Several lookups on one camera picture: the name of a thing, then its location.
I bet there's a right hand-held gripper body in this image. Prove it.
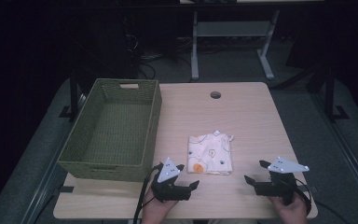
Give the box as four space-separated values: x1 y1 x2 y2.
254 156 310 206

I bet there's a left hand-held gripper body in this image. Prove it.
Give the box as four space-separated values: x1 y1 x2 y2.
150 157 192 203

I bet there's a white printed cloth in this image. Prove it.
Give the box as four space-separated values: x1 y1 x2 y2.
186 130 235 176

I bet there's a green woven basket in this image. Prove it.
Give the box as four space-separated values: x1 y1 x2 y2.
57 77 163 183

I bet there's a person's left hand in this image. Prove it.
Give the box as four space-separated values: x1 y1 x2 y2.
141 188 179 224

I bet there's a person's right hand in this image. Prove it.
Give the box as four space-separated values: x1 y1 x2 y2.
268 191 310 224

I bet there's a black metal stand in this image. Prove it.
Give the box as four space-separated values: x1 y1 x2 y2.
321 66 350 123
59 66 82 120

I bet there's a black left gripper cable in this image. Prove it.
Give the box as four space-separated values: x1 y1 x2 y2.
132 162 164 224

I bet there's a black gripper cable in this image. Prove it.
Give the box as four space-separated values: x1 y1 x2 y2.
294 177 352 224
132 162 164 224

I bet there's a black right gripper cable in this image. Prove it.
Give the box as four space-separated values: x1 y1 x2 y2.
294 177 352 224

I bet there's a bundle of floor cables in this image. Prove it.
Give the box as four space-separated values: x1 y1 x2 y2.
122 17 197 80

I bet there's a grey metal desk frame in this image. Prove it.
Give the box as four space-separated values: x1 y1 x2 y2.
190 8 282 81

